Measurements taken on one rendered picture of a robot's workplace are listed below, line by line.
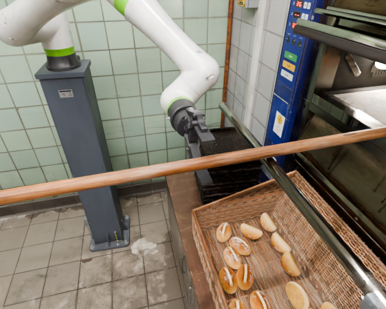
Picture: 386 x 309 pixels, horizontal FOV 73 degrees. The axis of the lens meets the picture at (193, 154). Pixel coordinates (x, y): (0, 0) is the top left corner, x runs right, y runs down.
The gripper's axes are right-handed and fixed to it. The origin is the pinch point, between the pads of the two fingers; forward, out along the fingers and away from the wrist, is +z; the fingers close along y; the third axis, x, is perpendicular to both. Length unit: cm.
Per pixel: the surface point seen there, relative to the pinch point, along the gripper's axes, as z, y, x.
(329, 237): 24.8, 2.5, -15.8
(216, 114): -123, 54, -48
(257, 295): 8, 55, -18
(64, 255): -75, 120, 72
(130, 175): 1.7, -0.2, 17.6
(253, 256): -9, 61, -25
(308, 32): -25, -22, -39
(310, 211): 18.6, 2.3, -16.2
